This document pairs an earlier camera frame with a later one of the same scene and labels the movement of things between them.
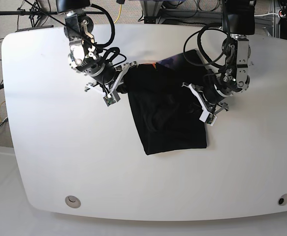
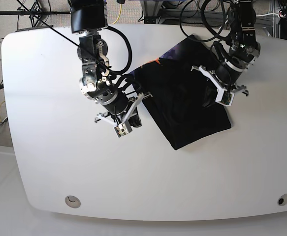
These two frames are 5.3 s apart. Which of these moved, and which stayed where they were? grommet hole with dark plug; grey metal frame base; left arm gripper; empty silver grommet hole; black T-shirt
Moved: left arm gripper; black T-shirt
Stayed: empty silver grommet hole; grommet hole with dark plug; grey metal frame base
